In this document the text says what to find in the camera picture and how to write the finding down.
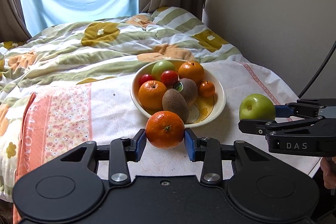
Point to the large orange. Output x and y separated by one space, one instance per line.
192 70
150 94

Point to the brown left curtain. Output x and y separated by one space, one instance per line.
13 27

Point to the brown kiwi plain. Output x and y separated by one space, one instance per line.
174 102

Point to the green apple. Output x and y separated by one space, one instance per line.
161 66
257 106

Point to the green apple back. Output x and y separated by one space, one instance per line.
257 106

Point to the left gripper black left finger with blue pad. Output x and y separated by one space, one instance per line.
119 152

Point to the brown kiwi with sticker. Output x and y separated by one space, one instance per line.
188 89

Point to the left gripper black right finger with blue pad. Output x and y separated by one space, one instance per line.
211 153

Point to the person hand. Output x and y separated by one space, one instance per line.
328 168

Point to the red cherry tomato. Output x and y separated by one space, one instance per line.
144 78
169 78

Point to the cream bowl with duck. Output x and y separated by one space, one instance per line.
202 112

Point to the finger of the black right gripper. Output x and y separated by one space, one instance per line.
252 126
307 108

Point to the green apple front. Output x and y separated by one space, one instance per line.
161 66

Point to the floral striped duvet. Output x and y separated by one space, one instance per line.
85 52

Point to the small mandarin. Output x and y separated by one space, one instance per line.
165 130
206 89

